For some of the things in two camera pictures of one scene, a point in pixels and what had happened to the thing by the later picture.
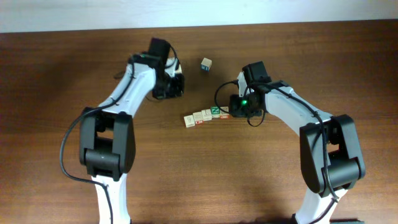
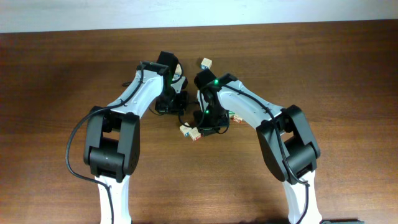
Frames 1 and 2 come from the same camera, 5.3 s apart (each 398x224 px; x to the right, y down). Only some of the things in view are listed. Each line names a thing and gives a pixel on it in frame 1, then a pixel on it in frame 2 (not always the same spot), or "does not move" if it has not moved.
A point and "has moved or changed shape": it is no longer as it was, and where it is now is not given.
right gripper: (236, 111) to (206, 129)
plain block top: (179, 70) does not move
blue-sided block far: (206, 64) does not move
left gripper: (181, 82) to (181, 106)
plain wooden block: (189, 121) to (185, 130)
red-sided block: (224, 115) has moved or changed shape
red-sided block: (198, 117) has moved or changed shape
